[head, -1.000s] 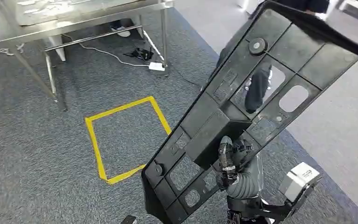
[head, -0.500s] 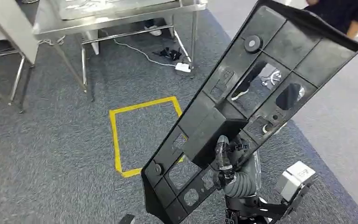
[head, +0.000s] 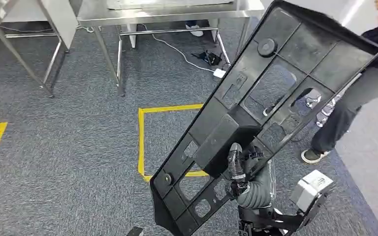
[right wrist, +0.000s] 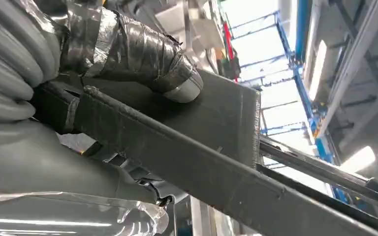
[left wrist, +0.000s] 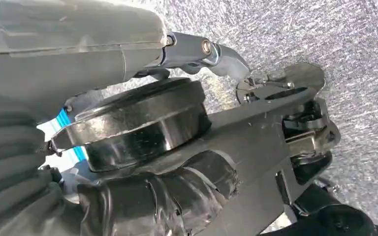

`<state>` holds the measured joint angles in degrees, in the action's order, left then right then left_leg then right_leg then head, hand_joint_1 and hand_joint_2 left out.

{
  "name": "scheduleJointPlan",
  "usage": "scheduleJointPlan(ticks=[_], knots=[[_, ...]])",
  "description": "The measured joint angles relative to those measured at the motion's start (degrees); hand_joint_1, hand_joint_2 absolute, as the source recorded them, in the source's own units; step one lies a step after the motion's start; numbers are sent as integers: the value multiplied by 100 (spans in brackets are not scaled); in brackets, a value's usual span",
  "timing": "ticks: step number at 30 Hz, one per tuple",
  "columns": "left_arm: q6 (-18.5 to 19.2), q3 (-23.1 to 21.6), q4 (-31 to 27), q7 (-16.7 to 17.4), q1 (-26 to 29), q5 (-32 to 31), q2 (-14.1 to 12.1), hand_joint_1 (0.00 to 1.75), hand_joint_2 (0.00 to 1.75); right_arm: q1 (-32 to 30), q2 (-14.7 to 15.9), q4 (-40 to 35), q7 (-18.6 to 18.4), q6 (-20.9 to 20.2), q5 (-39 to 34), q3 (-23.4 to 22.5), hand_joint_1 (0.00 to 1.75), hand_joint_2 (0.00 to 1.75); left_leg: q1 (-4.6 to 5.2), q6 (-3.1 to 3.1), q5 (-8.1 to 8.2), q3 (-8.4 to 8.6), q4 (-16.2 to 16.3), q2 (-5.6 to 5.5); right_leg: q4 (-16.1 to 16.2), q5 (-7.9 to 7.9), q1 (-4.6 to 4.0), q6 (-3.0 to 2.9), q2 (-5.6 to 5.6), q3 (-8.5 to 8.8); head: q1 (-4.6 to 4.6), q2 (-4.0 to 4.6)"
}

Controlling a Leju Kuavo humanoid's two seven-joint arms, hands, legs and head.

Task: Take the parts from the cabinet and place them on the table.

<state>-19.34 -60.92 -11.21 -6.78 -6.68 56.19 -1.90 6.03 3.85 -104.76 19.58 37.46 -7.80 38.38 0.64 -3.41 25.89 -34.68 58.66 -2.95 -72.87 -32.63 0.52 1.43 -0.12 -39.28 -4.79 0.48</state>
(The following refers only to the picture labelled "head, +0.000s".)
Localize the person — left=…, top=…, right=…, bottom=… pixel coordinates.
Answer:
left=300, top=0, right=378, bottom=165
left=185, top=20, right=210, bottom=37

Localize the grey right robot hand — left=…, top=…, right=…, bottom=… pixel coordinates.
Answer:
left=227, top=143, right=276, bottom=210

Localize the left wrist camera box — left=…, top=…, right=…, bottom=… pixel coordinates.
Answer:
left=126, top=226, right=144, bottom=236

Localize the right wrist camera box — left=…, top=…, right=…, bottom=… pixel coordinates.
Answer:
left=289, top=169, right=336, bottom=226

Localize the steel tray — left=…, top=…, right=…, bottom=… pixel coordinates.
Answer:
left=106, top=0, right=234, bottom=10

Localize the black plastic car panel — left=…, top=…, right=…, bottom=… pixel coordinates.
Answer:
left=150, top=0, right=378, bottom=236

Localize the black device on floor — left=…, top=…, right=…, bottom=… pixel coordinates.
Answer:
left=191, top=49, right=223, bottom=67

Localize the yellow floor tape square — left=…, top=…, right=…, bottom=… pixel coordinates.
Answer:
left=137, top=103, right=210, bottom=183

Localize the chrome metal stand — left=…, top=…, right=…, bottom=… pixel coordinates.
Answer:
left=305, top=92, right=345, bottom=128

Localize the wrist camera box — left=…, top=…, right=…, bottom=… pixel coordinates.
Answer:
left=126, top=226, right=144, bottom=236
left=289, top=169, right=336, bottom=226

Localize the stainless steel table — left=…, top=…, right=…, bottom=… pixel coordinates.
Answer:
left=76, top=0, right=266, bottom=98
left=0, top=0, right=79, bottom=99

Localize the white power cable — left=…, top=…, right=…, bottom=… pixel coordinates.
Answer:
left=139, top=23, right=217, bottom=73

